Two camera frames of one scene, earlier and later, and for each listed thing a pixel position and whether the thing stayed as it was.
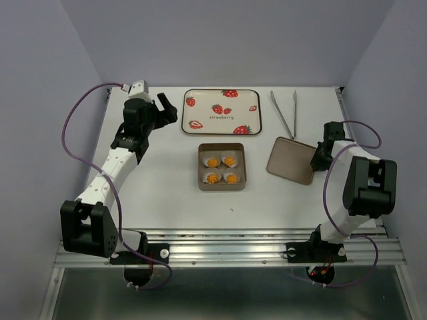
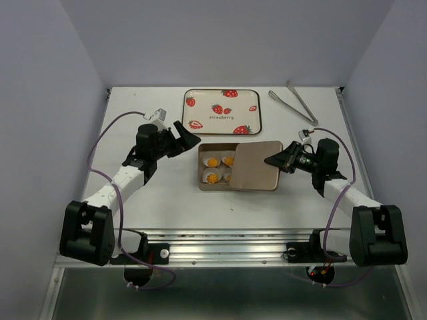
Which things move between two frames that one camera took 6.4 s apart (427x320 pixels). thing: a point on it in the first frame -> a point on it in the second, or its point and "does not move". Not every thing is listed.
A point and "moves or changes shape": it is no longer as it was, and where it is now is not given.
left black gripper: (169, 111) -> (187, 140)
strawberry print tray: (221, 112) does not move
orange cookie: (213, 163) does not move
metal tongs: (282, 118) -> (312, 121)
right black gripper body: (320, 159) -> (305, 161)
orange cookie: (212, 178) does not move
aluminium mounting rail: (215, 247) does not move
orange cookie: (229, 161) does not move
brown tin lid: (291, 160) moves or changes shape
